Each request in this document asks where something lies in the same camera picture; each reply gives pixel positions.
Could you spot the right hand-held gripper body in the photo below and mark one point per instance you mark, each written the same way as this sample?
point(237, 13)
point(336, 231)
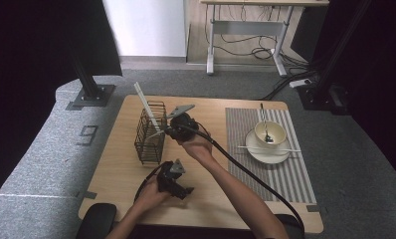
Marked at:
point(184, 127)

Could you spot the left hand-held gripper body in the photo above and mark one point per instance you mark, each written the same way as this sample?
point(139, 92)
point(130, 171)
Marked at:
point(169, 177)

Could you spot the white chopstick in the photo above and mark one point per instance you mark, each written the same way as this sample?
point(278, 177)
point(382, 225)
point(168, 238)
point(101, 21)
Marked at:
point(146, 104)
point(269, 149)
point(156, 134)

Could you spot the white saucer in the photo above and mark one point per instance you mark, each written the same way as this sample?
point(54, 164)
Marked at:
point(269, 157)

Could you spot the person's right hand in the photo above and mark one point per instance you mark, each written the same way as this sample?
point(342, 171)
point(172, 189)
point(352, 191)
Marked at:
point(197, 147)

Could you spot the person's left hand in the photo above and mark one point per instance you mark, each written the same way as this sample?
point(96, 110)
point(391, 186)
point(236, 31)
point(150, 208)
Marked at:
point(148, 197)

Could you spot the grey striped placemat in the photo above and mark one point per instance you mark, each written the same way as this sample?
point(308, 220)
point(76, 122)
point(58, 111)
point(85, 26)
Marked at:
point(239, 132)

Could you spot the metal spoon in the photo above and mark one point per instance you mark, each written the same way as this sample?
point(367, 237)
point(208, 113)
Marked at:
point(265, 123)

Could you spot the grey tape piece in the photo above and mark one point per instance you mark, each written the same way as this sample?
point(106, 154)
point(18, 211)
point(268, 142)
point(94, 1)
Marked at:
point(90, 195)
point(313, 208)

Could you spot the black metal stand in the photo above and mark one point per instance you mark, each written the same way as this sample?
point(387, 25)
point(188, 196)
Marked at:
point(93, 94)
point(322, 96)

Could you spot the black chair armrest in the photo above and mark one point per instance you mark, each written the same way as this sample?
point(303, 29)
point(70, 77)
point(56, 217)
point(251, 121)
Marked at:
point(295, 227)
point(96, 220)

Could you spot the cream cup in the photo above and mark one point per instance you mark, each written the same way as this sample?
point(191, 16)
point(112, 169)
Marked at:
point(279, 131)

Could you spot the white-legged wooden desk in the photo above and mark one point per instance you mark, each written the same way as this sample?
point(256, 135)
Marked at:
point(249, 28)

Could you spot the white power strip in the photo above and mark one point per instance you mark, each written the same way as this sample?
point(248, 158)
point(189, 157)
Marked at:
point(300, 83)

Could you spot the dark curtain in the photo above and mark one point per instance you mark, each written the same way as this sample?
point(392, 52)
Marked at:
point(37, 66)
point(378, 83)

